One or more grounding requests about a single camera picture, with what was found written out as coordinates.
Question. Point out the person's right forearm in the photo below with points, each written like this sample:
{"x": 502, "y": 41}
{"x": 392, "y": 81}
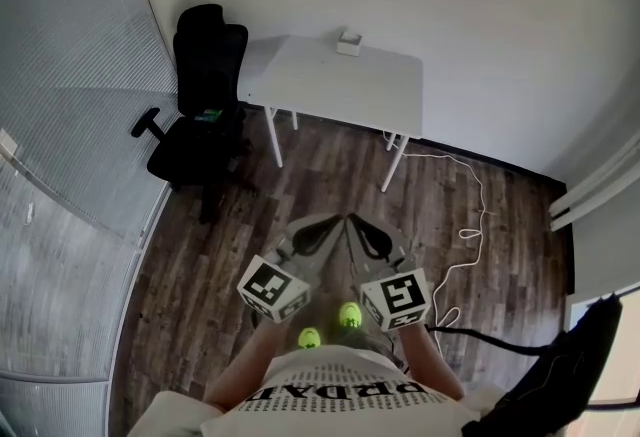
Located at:
{"x": 430, "y": 360}

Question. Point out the black body-mounted device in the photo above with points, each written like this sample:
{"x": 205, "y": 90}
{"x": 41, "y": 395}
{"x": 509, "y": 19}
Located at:
{"x": 560, "y": 375}

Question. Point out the white wall pipe bundle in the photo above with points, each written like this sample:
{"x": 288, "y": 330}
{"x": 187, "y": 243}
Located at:
{"x": 590, "y": 187}

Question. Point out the person's left neon shoe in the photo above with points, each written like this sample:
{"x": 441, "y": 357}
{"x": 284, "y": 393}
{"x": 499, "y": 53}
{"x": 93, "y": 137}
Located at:
{"x": 310, "y": 338}

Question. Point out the small white box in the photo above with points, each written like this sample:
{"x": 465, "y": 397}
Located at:
{"x": 348, "y": 45}

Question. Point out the white table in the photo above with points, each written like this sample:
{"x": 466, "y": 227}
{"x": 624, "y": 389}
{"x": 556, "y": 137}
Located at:
{"x": 345, "y": 90}

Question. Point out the black office chair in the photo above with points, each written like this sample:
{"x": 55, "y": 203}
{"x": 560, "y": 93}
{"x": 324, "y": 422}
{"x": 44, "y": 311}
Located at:
{"x": 207, "y": 65}

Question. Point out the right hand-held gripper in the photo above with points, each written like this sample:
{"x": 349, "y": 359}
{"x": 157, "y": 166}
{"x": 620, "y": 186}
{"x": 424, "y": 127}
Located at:
{"x": 400, "y": 297}

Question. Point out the person's neon shoe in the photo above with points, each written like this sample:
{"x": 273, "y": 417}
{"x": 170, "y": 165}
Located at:
{"x": 310, "y": 338}
{"x": 350, "y": 315}

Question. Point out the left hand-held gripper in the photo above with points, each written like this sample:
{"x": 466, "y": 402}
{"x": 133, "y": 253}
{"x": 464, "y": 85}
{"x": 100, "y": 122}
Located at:
{"x": 270, "y": 285}

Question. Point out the grey trousers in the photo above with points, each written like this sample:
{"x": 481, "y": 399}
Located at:
{"x": 375, "y": 347}

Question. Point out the white printed t-shirt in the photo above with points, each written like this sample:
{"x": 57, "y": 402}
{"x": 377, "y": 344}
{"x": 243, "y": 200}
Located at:
{"x": 340, "y": 410}

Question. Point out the person's left forearm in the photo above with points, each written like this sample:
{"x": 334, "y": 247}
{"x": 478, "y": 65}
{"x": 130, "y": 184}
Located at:
{"x": 245, "y": 365}

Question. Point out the person's right neon shoe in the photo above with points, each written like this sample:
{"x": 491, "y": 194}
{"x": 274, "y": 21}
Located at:
{"x": 350, "y": 315}

